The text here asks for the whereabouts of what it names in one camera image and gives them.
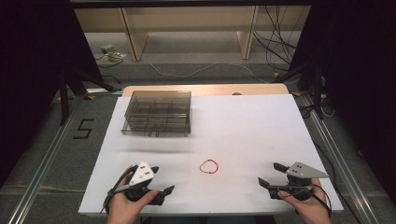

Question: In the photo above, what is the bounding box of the bundle of black cables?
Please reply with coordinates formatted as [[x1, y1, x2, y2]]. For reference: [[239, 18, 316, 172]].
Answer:
[[252, 5, 298, 65]]

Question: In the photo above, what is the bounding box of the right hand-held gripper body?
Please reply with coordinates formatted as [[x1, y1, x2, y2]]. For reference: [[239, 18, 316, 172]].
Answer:
[[267, 161, 330, 201]]

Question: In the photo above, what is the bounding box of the black metal stand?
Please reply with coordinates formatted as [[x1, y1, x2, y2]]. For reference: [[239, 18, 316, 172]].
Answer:
[[57, 66, 123, 126], [273, 60, 326, 121]]

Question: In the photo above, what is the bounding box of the person's left hand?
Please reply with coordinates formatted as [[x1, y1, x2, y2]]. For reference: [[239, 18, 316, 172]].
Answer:
[[106, 165, 160, 224]]

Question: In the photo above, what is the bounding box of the person's right hand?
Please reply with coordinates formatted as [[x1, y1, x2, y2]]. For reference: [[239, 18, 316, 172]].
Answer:
[[277, 177, 332, 224]]

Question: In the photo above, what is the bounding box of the red rubber band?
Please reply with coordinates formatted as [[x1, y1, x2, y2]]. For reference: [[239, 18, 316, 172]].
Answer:
[[199, 159, 220, 175]]

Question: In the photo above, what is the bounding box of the aluminium floor rail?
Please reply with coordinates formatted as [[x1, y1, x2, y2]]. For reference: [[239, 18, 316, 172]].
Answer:
[[7, 95, 84, 224], [297, 92, 381, 224]]

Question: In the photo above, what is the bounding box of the white power adapter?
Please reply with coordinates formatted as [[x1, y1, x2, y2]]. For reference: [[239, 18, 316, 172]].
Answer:
[[93, 42, 128, 69]]

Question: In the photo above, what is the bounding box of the dark curtain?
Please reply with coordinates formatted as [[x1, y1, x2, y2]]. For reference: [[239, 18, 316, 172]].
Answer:
[[0, 0, 104, 188], [289, 0, 396, 197]]

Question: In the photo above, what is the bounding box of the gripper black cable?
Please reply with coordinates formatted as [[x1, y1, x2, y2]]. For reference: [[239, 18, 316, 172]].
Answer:
[[277, 183, 333, 217], [99, 165, 139, 215]]

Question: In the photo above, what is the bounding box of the clear smoky plastic drawer organizer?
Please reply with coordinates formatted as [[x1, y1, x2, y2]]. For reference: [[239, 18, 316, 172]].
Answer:
[[120, 90, 192, 138]]

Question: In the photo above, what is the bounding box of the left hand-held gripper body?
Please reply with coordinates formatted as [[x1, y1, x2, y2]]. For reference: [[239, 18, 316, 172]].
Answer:
[[124, 161, 166, 206]]

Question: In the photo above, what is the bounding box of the light wooden shelf unit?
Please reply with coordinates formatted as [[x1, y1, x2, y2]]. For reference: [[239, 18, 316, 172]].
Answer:
[[74, 5, 312, 62]]

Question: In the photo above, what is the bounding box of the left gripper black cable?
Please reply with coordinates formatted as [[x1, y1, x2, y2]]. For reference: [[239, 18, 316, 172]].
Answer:
[[99, 165, 139, 215]]

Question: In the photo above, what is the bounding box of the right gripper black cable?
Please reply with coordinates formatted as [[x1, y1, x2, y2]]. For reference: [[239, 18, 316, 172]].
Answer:
[[277, 183, 333, 217]]

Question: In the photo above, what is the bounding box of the white board sheet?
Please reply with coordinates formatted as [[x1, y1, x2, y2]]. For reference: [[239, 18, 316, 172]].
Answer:
[[78, 93, 345, 217]]

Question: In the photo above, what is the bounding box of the white floor cable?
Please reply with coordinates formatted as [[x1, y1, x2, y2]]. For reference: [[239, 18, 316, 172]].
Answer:
[[148, 62, 269, 84]]

